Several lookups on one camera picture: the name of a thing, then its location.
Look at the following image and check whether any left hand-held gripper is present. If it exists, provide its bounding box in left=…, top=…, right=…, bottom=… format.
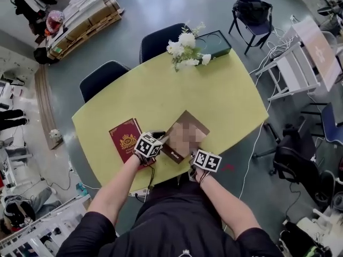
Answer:
left=133, top=129, right=167, bottom=166

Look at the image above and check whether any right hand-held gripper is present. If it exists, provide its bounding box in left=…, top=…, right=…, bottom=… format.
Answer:
left=189, top=149, right=223, bottom=182

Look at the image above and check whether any red book with gold print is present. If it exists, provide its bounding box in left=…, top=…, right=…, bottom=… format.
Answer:
left=108, top=118, right=156, bottom=167

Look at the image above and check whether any brown book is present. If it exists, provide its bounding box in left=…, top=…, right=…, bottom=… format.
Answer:
left=161, top=110, right=211, bottom=165

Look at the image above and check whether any person's left forearm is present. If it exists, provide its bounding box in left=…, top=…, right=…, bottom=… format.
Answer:
left=87, top=154, right=142, bottom=226

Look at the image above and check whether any person's right forearm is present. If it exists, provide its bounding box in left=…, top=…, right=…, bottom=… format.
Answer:
left=195, top=168, right=262, bottom=241

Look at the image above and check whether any white table with pink top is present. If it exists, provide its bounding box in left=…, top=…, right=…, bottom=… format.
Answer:
left=290, top=16, right=343, bottom=92

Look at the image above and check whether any person's black shirt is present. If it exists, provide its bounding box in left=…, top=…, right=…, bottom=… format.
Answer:
left=55, top=175, right=284, bottom=257

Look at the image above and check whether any black chair with white trim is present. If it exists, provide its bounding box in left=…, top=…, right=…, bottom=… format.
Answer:
left=139, top=23, right=193, bottom=65
left=79, top=60, right=131, bottom=104

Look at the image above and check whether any black office chair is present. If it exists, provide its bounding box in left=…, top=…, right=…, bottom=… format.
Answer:
left=251, top=122, right=335, bottom=206

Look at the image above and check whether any white flower bouquet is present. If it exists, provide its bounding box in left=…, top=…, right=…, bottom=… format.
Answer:
left=166, top=21, right=212, bottom=72

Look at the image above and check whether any wooden plank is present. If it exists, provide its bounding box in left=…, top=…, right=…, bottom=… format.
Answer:
left=34, top=64, right=64, bottom=150

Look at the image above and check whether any dark green box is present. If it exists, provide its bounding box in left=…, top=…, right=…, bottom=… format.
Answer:
left=195, top=30, right=232, bottom=61

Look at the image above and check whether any white folding chair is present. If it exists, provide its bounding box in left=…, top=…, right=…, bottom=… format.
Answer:
left=255, top=41, right=322, bottom=102

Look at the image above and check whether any white metal rack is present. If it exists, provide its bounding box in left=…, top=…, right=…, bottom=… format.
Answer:
left=0, top=194, right=92, bottom=257

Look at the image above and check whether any pallet of cardboard boxes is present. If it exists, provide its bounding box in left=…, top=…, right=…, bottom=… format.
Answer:
left=46, top=0, right=125, bottom=61

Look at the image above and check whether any blue chair with black bag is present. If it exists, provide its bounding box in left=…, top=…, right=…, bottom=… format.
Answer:
left=228, top=0, right=274, bottom=55

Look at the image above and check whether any pink helmet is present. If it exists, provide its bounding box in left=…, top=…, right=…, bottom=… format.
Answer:
left=45, top=10, right=65, bottom=33

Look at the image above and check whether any black cable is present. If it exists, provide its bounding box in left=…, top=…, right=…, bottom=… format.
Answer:
left=133, top=158, right=157, bottom=203

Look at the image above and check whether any white cable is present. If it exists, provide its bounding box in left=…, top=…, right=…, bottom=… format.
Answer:
left=237, top=27, right=298, bottom=200

